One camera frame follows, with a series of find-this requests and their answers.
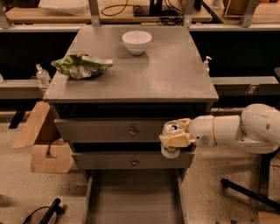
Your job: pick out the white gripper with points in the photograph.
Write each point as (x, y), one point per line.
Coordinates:
(201, 130)

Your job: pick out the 7up soda can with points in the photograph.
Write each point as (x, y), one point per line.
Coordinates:
(171, 128)

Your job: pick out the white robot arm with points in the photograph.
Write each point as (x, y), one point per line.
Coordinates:
(255, 130)

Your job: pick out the grey open bottom drawer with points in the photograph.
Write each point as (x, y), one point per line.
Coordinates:
(134, 197)

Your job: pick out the grey drawer cabinet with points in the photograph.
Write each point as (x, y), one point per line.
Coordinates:
(167, 82)

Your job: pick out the grey middle drawer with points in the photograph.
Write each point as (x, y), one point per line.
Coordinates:
(131, 160)

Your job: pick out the grey top drawer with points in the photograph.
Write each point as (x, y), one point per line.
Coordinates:
(79, 130)

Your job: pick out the white pump dispenser bottle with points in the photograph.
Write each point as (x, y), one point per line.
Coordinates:
(206, 63)

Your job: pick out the black metal stand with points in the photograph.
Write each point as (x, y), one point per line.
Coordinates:
(263, 184)

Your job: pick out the white ceramic bowl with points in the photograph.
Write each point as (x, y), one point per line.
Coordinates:
(136, 42)

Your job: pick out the green chip bag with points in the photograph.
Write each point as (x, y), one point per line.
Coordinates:
(81, 66)

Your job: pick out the woven basket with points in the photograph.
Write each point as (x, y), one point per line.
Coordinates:
(236, 7)

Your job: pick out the wooden workbench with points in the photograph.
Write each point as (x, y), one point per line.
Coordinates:
(119, 12)

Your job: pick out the brown cardboard box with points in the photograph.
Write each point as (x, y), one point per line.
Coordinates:
(49, 152)

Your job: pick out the clear plastic bottle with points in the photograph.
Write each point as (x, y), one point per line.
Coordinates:
(42, 76)

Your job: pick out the white plastic bag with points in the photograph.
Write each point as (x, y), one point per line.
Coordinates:
(72, 7)

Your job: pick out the black chair leg with cable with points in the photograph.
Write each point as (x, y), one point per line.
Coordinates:
(54, 209)

